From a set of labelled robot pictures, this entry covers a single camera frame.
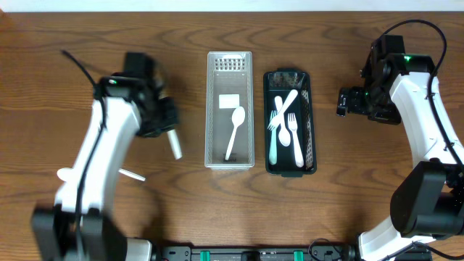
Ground white fork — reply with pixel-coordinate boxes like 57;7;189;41
268;89;299;131
287;113;304;167

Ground white spoon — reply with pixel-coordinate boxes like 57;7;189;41
274;96;291;147
225;107;246;161
119;168;146;182
57;167;73;182

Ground pale green plastic fork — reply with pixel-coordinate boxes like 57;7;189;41
269;128;277;165

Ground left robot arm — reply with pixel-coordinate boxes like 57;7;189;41
31;52;182;260

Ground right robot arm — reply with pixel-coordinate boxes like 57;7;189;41
336;35;463;260

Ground black plastic basket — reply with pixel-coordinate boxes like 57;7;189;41
263;68;317;178

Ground white label in basket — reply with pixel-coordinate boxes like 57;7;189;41
218;94;240;109

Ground clear plastic basket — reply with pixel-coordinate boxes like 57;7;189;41
204;51;254;170

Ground right black cable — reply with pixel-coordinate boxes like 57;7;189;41
380;19;464;167

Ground black cable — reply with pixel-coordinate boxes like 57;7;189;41
60;49;109;261
380;19;464;167

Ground left black cable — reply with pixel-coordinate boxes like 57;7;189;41
60;49;109;261

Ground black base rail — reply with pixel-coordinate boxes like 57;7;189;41
150;241;362;261

